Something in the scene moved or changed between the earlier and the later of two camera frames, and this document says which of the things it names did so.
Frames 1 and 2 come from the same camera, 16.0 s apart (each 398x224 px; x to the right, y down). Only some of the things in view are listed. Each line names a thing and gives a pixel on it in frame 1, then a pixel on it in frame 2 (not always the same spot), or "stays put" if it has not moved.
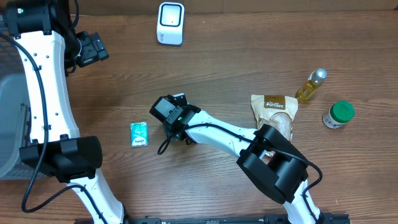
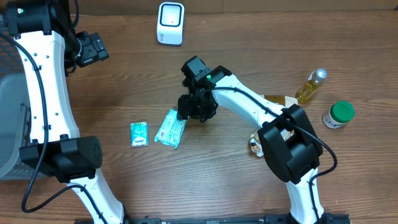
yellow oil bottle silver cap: (308, 88) stays put
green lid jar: (339, 113) stays put
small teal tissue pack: (139, 134) stays put
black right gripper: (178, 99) to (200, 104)
